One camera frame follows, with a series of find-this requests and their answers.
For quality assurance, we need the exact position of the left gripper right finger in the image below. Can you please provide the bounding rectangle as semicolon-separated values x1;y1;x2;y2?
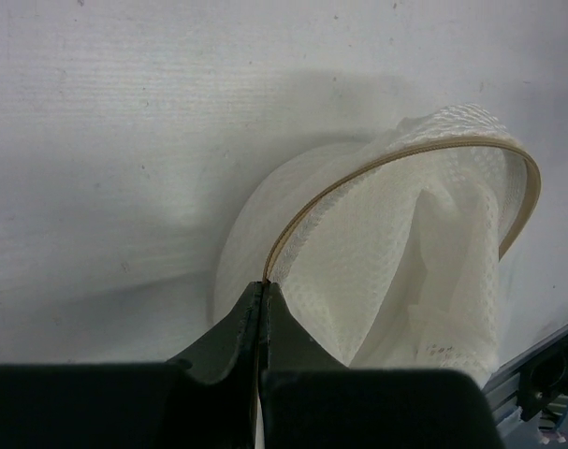
259;283;503;448

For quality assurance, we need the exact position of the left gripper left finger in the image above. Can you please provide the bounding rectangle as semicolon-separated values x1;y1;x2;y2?
0;282;263;448

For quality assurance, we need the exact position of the white mesh laundry bag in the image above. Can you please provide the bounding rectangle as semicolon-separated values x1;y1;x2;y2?
212;104;541;385

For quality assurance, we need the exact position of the aluminium mounting rail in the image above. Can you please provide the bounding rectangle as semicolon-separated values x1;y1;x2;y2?
483;324;568;446

